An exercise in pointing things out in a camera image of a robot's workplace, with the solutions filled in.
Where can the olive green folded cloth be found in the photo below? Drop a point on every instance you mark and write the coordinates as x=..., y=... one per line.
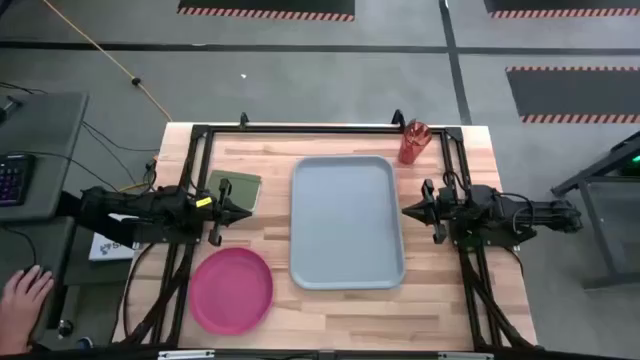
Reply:
x=245, y=187

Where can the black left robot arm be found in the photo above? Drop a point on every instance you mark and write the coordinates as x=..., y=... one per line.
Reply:
x=130, y=207

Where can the red faceted plastic cup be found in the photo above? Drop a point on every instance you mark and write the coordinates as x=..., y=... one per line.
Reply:
x=412, y=147

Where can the black metal cart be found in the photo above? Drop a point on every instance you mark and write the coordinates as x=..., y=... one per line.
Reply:
x=600, y=165

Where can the silver metal bracket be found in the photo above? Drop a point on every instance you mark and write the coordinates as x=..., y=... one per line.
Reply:
x=465, y=356
x=186, y=355

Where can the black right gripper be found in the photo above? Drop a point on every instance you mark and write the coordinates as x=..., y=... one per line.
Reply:
x=450, y=212

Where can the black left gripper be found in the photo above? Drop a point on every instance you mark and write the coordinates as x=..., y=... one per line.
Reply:
x=210, y=212

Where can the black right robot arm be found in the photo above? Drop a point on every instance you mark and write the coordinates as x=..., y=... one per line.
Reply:
x=525, y=215

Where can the black stick device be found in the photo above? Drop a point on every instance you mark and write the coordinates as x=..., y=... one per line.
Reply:
x=9, y=109

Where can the black backlit keyboard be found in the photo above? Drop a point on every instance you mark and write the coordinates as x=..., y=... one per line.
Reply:
x=14, y=179

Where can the pink plastic plate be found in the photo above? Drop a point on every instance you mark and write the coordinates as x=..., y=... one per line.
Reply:
x=231, y=291

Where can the white printed paper box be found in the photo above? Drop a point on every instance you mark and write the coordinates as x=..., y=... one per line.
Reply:
x=107, y=247

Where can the black hazard-striped floor mat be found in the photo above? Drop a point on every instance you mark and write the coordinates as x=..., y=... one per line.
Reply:
x=265, y=6
x=565, y=6
x=575, y=95

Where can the grey metal tray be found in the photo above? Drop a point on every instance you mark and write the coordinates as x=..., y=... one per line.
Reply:
x=347, y=222

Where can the grey side desk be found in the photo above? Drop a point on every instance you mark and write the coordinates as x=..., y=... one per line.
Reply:
x=42, y=150

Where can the person's hand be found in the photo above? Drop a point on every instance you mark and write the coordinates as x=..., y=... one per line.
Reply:
x=20, y=310

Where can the black aluminium rig frame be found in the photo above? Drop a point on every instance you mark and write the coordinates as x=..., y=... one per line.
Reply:
x=325, y=129

